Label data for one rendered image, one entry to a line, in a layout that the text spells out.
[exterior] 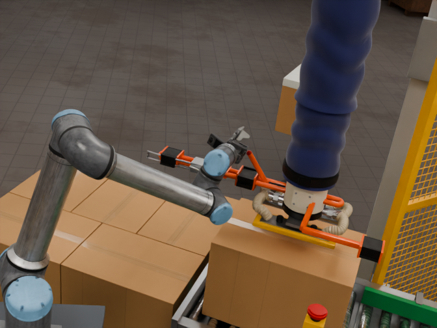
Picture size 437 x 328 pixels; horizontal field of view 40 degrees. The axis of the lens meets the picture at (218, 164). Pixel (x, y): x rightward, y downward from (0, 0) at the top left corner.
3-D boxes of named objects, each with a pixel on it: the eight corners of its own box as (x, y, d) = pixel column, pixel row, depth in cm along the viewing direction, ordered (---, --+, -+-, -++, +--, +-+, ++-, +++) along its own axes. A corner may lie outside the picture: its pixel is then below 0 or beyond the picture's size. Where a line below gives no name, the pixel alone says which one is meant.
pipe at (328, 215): (346, 209, 258) (348, 197, 256) (336, 239, 237) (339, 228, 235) (270, 188, 267) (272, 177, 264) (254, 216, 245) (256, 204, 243)
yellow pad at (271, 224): (337, 236, 246) (340, 226, 243) (333, 250, 237) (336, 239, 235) (258, 213, 254) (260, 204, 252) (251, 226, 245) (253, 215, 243)
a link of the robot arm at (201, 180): (192, 206, 223) (209, 179, 218) (182, 189, 231) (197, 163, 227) (212, 211, 228) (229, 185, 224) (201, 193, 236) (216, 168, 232)
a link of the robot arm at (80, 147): (79, 142, 174) (242, 208, 215) (70, 120, 183) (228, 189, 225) (59, 172, 177) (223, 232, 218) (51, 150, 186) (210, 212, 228)
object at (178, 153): (183, 160, 266) (184, 150, 263) (177, 167, 259) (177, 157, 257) (166, 155, 268) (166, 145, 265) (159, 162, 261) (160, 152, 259)
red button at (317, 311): (327, 315, 212) (330, 306, 210) (323, 327, 206) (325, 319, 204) (308, 308, 214) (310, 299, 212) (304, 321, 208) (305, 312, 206)
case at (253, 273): (348, 302, 288) (367, 234, 269) (332, 360, 254) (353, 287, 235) (231, 263, 303) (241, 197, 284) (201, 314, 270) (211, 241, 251)
